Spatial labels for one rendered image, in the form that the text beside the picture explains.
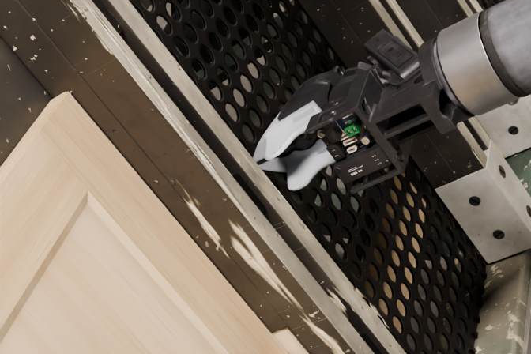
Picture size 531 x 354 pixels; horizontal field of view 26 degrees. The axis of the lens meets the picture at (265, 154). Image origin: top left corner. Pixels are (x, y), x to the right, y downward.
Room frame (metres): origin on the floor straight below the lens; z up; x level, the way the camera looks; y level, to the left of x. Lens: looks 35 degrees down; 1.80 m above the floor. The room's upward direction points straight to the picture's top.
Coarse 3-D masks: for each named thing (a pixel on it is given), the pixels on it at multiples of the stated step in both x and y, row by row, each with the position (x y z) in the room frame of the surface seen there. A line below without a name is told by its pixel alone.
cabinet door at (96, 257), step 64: (64, 128) 0.69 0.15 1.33; (0, 192) 0.60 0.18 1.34; (64, 192) 0.64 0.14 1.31; (128, 192) 0.69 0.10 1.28; (0, 256) 0.56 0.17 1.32; (64, 256) 0.60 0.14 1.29; (128, 256) 0.64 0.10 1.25; (192, 256) 0.69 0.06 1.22; (0, 320) 0.52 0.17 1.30; (64, 320) 0.56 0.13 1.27; (128, 320) 0.60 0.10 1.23; (192, 320) 0.64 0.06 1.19; (256, 320) 0.68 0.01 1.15
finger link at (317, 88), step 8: (328, 72) 0.84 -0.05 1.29; (336, 72) 0.83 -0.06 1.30; (312, 80) 0.84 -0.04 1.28; (320, 80) 0.83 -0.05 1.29; (328, 80) 0.83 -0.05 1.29; (336, 80) 0.83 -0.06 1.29; (304, 88) 0.83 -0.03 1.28; (312, 88) 0.83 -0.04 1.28; (320, 88) 0.83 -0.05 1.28; (328, 88) 0.83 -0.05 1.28; (296, 96) 0.84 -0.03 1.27; (304, 96) 0.83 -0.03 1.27; (312, 96) 0.83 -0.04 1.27; (320, 96) 0.83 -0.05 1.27; (328, 96) 0.83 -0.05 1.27; (288, 104) 0.84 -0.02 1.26; (296, 104) 0.84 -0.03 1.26; (304, 104) 0.83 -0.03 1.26; (320, 104) 0.83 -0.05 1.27; (280, 112) 0.85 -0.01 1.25; (288, 112) 0.84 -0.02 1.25; (280, 120) 0.84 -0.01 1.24
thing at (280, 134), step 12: (300, 108) 0.83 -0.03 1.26; (312, 108) 0.83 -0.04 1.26; (276, 120) 0.84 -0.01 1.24; (288, 120) 0.83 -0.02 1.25; (300, 120) 0.83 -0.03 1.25; (276, 132) 0.84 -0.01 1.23; (288, 132) 0.82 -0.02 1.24; (300, 132) 0.81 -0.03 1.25; (312, 132) 0.83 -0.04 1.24; (264, 144) 0.84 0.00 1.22; (276, 144) 0.81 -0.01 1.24; (288, 144) 0.80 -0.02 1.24; (264, 156) 0.84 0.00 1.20; (276, 156) 0.79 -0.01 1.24
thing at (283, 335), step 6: (276, 330) 0.69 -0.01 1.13; (282, 330) 0.69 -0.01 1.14; (288, 330) 0.69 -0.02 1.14; (276, 336) 0.69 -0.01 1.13; (282, 336) 0.69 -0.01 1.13; (288, 336) 0.69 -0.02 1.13; (282, 342) 0.69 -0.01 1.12; (288, 342) 0.69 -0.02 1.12; (294, 342) 0.68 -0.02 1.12; (288, 348) 0.69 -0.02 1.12; (294, 348) 0.69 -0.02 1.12; (300, 348) 0.68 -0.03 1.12
